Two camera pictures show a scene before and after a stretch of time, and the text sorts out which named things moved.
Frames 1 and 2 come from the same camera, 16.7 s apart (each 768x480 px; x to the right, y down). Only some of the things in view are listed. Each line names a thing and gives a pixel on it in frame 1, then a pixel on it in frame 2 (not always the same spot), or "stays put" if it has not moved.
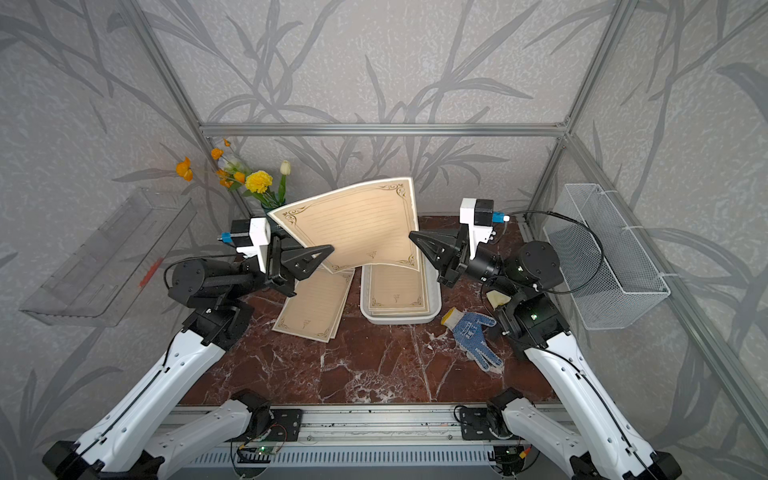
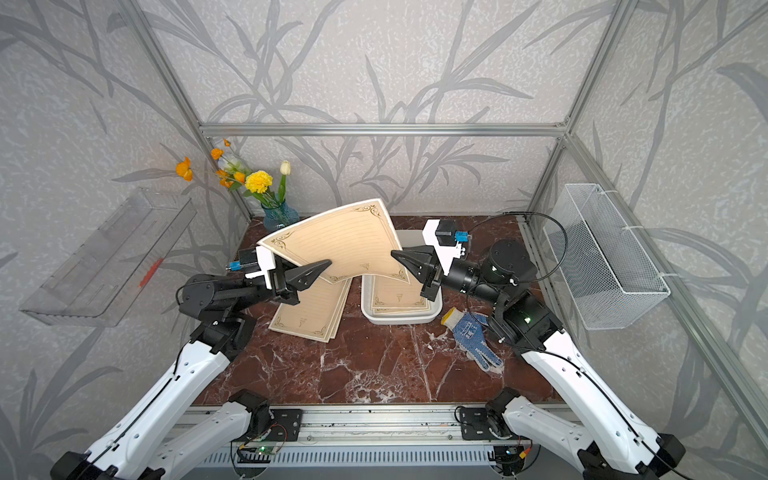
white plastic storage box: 434,299 stays put
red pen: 151,273 stays put
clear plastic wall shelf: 101,279 stays put
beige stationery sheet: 369,223 -> 312,315
